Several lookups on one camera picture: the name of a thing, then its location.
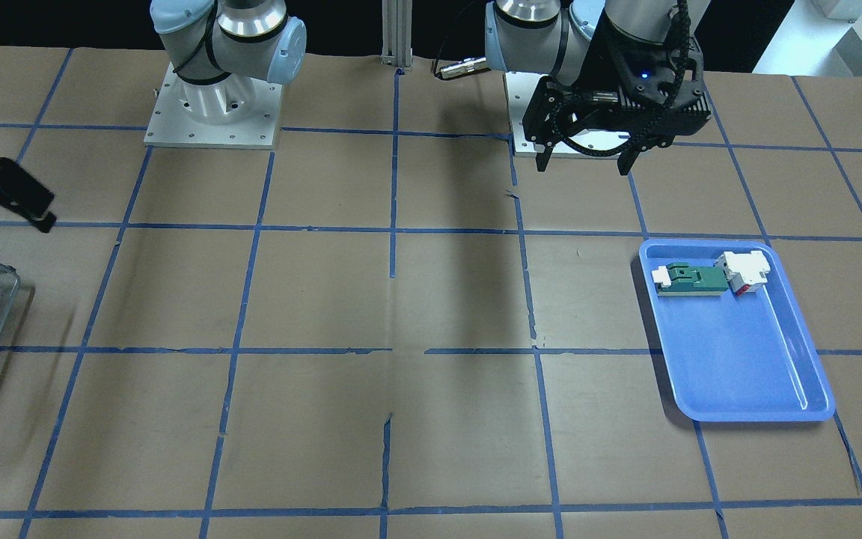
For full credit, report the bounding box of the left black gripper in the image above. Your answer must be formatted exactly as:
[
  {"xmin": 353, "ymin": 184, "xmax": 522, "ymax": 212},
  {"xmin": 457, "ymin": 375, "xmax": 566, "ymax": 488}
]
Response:
[{"xmin": 525, "ymin": 15, "xmax": 712, "ymax": 175}]

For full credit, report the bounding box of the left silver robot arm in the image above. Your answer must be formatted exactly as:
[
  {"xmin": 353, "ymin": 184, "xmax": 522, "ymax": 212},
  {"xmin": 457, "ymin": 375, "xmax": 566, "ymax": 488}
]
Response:
[{"xmin": 485, "ymin": 1, "xmax": 712, "ymax": 175}]

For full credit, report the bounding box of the green terminal block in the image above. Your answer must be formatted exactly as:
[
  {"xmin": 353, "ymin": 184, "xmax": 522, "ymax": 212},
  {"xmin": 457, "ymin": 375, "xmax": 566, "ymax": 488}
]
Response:
[{"xmin": 650, "ymin": 262, "xmax": 730, "ymax": 296}]

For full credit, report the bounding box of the blue plastic tray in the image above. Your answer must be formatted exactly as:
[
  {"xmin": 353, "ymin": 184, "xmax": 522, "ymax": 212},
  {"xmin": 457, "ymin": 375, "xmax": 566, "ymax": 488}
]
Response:
[{"xmin": 638, "ymin": 238, "xmax": 836, "ymax": 422}]

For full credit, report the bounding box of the aluminium frame post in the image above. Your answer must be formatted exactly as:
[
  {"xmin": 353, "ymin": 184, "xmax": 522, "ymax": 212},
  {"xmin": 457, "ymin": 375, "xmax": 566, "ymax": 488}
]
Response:
[{"xmin": 380, "ymin": 0, "xmax": 413, "ymax": 71}]

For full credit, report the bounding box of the white circuit breaker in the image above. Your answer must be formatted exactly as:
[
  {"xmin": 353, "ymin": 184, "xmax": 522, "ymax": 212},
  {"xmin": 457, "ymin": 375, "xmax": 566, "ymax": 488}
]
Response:
[{"xmin": 715, "ymin": 250, "xmax": 771, "ymax": 296}]

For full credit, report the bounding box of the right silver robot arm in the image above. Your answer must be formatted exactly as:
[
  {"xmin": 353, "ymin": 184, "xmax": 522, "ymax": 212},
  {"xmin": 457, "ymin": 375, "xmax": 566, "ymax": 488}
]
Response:
[{"xmin": 0, "ymin": 1, "xmax": 308, "ymax": 233}]

